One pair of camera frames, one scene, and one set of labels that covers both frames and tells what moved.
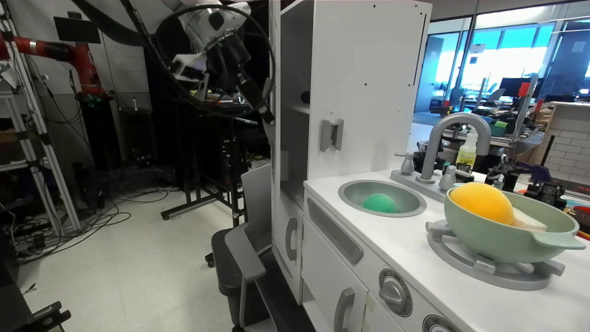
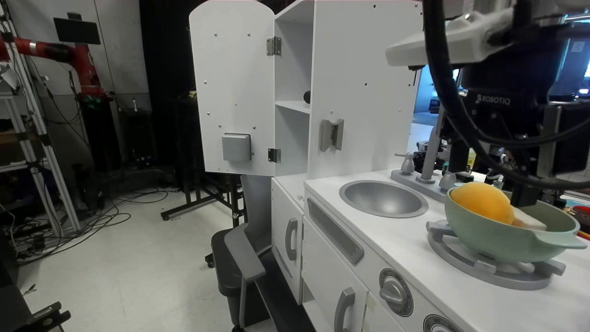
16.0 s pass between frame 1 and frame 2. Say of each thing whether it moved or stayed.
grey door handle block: moved
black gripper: moved
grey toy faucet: stayed
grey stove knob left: stayed
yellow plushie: stayed
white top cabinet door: moved
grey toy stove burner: stayed
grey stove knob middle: stayed
